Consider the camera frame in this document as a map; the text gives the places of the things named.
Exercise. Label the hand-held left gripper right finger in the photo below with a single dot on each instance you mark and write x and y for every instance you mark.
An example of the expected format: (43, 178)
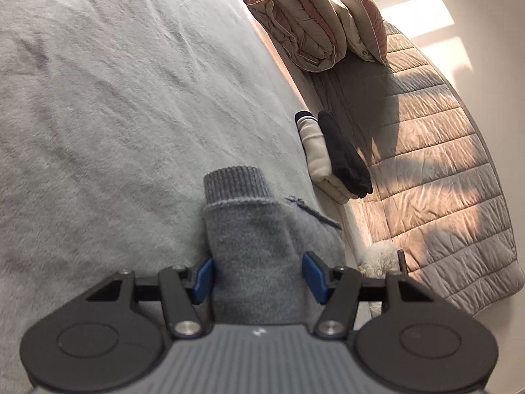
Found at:
(313, 275)

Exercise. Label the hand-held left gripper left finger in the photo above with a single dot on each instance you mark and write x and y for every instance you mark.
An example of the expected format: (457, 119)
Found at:
(204, 281)

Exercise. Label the grey patterned knit sweater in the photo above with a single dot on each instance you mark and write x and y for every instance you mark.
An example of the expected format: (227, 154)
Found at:
(254, 246)

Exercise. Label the white plush toy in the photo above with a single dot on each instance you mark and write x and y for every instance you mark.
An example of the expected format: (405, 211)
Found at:
(377, 260)

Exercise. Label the folded cream garment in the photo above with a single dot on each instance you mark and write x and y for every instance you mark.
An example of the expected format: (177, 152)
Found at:
(318, 156)

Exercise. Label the folded black garment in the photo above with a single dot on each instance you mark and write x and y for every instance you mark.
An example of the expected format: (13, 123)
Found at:
(344, 156)

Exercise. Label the quilted beige bed pad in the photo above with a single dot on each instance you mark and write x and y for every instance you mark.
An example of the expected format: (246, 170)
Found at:
(443, 152)

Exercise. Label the beige maroon pillow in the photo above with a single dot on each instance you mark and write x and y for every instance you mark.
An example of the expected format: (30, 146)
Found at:
(365, 20)

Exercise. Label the folded beige pink quilt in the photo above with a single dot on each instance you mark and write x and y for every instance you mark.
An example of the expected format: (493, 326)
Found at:
(295, 12)

